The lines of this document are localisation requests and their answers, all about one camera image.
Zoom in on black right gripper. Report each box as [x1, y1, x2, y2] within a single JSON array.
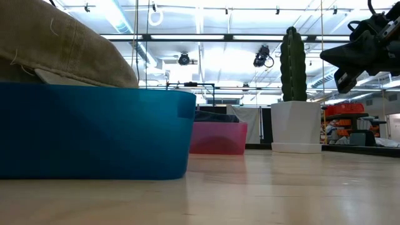
[[320, 2, 400, 94]]

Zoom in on dark blue denim cap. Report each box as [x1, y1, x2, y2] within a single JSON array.
[[193, 109, 241, 124]]

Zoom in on orange storage crates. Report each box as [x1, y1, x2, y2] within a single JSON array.
[[324, 102, 366, 117]]

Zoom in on dark grey box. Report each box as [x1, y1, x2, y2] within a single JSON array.
[[349, 130, 378, 147]]

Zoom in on white plant pot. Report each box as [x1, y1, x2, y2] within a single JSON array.
[[270, 100, 323, 154]]

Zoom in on black ceiling spotlight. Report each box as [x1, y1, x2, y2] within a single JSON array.
[[252, 44, 275, 69], [177, 52, 191, 66]]

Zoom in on black partition panel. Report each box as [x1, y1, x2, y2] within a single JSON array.
[[195, 105, 273, 150]]

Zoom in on grey hanging cloth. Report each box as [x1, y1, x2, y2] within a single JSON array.
[[226, 104, 262, 144]]

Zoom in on red translucent plastic bin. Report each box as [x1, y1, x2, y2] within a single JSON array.
[[189, 121, 248, 156]]

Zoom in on blue translucent plastic bin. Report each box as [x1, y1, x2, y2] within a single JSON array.
[[0, 81, 197, 181]]

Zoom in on black metal rack frame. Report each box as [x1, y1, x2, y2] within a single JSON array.
[[166, 82, 216, 107]]

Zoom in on white hanging ring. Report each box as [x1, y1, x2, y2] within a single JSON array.
[[147, 7, 164, 27]]

